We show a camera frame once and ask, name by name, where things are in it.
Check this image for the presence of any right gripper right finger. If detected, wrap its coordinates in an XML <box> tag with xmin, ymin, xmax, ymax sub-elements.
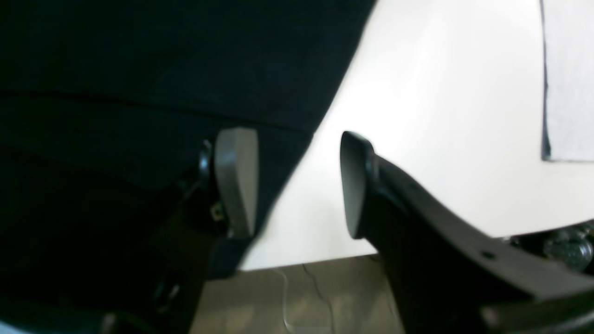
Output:
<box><xmin>340</xmin><ymin>131</ymin><xmax>594</xmax><ymax>334</ymax></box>

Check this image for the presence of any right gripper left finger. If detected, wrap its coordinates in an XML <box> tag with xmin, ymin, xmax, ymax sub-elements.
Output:
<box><xmin>153</xmin><ymin>128</ymin><xmax>259</xmax><ymax>334</ymax></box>

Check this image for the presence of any black T-shirt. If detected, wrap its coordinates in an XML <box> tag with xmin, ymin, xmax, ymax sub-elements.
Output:
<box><xmin>0</xmin><ymin>0</ymin><xmax>375</xmax><ymax>334</ymax></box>

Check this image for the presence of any white paper sheet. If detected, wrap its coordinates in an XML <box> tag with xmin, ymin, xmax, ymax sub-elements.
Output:
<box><xmin>540</xmin><ymin>0</ymin><xmax>594</xmax><ymax>163</ymax></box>

